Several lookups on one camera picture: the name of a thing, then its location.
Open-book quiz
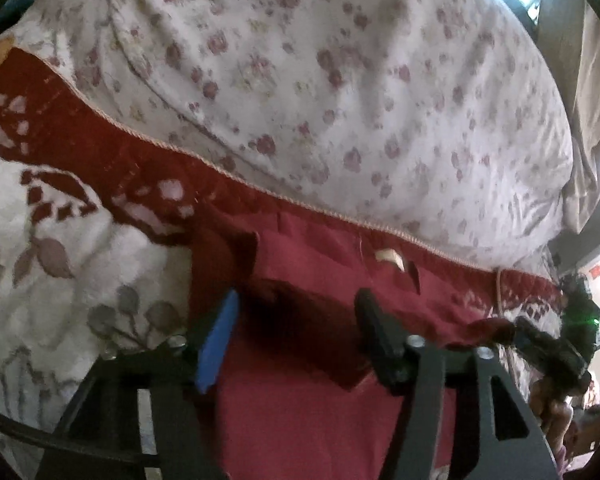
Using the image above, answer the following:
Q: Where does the floral print duvet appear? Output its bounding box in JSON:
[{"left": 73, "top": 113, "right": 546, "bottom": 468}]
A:
[{"left": 10, "top": 0, "right": 577, "bottom": 272}]

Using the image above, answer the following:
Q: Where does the beige curtain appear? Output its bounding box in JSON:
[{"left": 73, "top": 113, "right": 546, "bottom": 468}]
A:
[{"left": 535, "top": 0, "right": 600, "bottom": 235}]

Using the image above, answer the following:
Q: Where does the person's right hand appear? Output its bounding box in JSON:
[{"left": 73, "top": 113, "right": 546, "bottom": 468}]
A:
[{"left": 529, "top": 377, "right": 593, "bottom": 463}]

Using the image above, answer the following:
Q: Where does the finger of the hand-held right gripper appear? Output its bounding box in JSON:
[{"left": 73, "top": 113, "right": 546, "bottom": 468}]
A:
[{"left": 512, "top": 316, "right": 588, "bottom": 391}]

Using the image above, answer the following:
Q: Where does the black cable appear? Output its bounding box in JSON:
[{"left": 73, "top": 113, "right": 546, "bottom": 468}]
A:
[{"left": 0, "top": 400, "right": 148, "bottom": 467}]

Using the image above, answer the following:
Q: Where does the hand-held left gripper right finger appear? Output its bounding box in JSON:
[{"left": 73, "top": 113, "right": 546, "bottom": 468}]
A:
[{"left": 354, "top": 288, "right": 562, "bottom": 480}]

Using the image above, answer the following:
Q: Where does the red and white fleece blanket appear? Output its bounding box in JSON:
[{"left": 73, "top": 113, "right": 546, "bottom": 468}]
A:
[{"left": 0, "top": 45, "right": 567, "bottom": 480}]

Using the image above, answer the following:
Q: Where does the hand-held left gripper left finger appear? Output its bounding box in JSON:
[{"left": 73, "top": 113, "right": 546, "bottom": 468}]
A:
[{"left": 35, "top": 289, "right": 242, "bottom": 480}]

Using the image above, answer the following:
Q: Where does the dark red shirt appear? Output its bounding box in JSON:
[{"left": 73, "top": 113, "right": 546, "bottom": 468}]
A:
[{"left": 187, "top": 209, "right": 522, "bottom": 480}]

